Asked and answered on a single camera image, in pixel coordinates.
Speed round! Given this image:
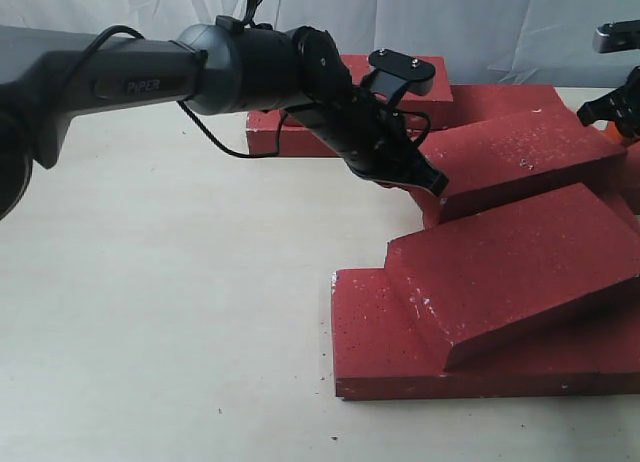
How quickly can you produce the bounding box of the red front left brick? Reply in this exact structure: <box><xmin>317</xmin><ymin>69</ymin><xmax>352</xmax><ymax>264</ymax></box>
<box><xmin>331</xmin><ymin>269</ymin><xmax>599</xmax><ymax>400</ymax></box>

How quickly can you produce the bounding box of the white backdrop curtain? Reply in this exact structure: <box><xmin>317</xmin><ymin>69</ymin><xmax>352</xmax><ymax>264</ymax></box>
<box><xmin>1</xmin><ymin>0</ymin><xmax>639</xmax><ymax>87</ymax></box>

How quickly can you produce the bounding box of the red back left brick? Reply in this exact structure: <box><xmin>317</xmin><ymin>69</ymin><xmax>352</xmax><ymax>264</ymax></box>
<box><xmin>245</xmin><ymin>111</ymin><xmax>337</xmax><ymax>158</ymax></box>

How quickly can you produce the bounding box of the red middle right brick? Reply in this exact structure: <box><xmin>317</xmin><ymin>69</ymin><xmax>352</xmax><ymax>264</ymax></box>
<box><xmin>620</xmin><ymin>143</ymin><xmax>640</xmax><ymax>215</ymax></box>

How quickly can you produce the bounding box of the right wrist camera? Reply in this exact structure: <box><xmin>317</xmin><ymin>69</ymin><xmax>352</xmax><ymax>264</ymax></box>
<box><xmin>592</xmin><ymin>20</ymin><xmax>640</xmax><ymax>53</ymax></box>

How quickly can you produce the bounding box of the red back right brick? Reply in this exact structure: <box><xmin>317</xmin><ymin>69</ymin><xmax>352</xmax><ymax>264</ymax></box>
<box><xmin>438</xmin><ymin>84</ymin><xmax>566</xmax><ymax>130</ymax></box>

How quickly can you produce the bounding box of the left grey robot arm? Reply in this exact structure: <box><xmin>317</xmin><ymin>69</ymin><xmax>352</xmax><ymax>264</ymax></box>
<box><xmin>1</xmin><ymin>16</ymin><xmax>448</xmax><ymax>214</ymax></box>

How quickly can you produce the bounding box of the red top stacked brick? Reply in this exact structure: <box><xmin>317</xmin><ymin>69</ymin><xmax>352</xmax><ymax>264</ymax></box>
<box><xmin>341</xmin><ymin>54</ymin><xmax>453</xmax><ymax>130</ymax></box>

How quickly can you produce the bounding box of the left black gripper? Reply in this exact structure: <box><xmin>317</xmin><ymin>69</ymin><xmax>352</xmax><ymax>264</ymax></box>
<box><xmin>285</xmin><ymin>86</ymin><xmax>449</xmax><ymax>197</ymax></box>

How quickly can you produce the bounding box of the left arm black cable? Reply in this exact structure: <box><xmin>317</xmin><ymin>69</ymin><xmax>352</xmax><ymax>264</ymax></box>
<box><xmin>64</xmin><ymin>25</ymin><xmax>432</xmax><ymax>159</ymax></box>

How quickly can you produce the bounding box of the red third row brick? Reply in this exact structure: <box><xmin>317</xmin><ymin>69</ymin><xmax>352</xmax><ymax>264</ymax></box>
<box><xmin>594</xmin><ymin>187</ymin><xmax>636</xmax><ymax>219</ymax></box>

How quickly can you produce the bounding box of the red front right brick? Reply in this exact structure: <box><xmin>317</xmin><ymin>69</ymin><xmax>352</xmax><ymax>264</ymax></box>
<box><xmin>577</xmin><ymin>302</ymin><xmax>639</xmax><ymax>395</ymax></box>

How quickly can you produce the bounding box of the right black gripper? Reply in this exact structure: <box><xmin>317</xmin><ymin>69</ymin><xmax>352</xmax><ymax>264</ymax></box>
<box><xmin>576</xmin><ymin>66</ymin><xmax>639</xmax><ymax>145</ymax></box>

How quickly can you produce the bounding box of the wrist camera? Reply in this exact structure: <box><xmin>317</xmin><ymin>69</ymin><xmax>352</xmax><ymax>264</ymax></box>
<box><xmin>592</xmin><ymin>20</ymin><xmax>640</xmax><ymax>53</ymax></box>
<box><xmin>360</xmin><ymin>48</ymin><xmax>435</xmax><ymax>107</ymax></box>

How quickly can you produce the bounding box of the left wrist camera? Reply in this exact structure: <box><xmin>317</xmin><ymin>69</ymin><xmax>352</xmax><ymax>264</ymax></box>
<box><xmin>360</xmin><ymin>48</ymin><xmax>435</xmax><ymax>107</ymax></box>

